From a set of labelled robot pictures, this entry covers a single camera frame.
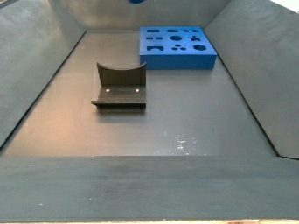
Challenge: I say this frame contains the blue round cylinder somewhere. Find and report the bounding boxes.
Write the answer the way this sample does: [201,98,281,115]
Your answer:
[128,0,144,4]

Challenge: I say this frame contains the dark curved cradle stand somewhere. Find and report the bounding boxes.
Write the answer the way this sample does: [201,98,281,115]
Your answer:
[91,64,145,108]

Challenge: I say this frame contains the blue foam shape-sorter block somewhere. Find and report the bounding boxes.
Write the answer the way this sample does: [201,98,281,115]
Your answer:
[139,26,217,70]

